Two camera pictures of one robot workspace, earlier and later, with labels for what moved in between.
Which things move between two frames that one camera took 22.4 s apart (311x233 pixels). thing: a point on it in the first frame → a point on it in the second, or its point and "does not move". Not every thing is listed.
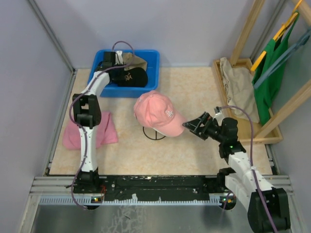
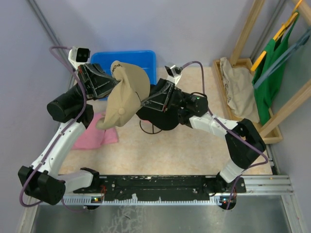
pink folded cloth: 106,133 does not move
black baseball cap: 135,77 → 157,108
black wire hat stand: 156,135 → 153,132
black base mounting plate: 98,188 does not move
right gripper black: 195,125 → 162,97
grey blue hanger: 304,41 does not move
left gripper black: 120,77 → 98,83
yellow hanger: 284,26 does not move
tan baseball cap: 134,61 → 125,97
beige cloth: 239,89 does not move
